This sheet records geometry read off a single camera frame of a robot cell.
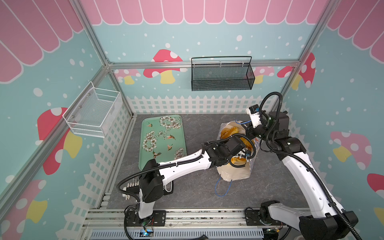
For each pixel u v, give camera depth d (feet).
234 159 2.87
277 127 1.69
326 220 1.20
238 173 2.65
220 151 1.84
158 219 2.44
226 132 3.17
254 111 1.94
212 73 3.19
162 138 3.46
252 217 2.44
